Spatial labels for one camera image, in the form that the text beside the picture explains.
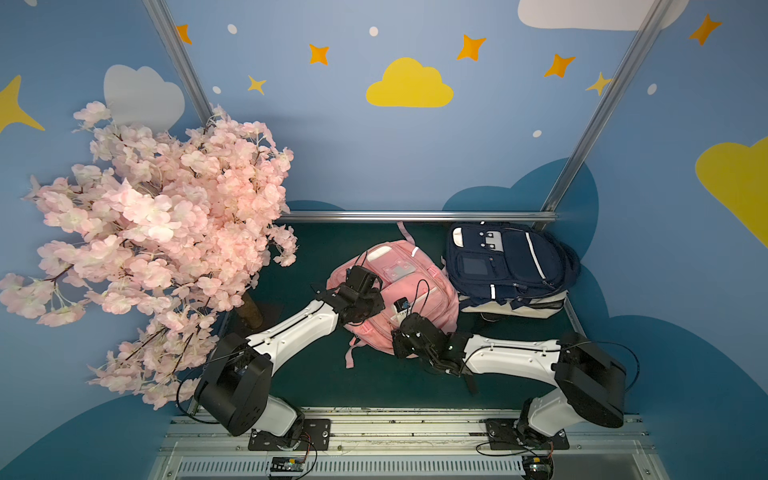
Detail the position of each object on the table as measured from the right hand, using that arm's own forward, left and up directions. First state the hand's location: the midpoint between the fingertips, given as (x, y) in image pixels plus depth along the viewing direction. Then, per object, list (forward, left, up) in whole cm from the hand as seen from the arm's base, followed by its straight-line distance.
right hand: (395, 329), depth 84 cm
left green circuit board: (-33, +25, -9) cm, 42 cm away
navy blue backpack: (+29, -38, -3) cm, 48 cm away
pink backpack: (+23, -3, -3) cm, 24 cm away
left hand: (+8, +4, +3) cm, 10 cm away
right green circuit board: (-29, -37, -12) cm, 49 cm away
